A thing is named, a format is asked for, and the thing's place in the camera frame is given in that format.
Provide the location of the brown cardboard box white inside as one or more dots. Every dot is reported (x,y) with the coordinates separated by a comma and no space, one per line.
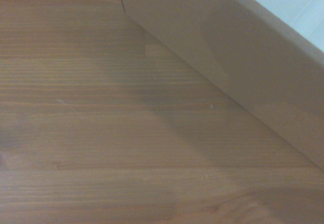
(227,44)

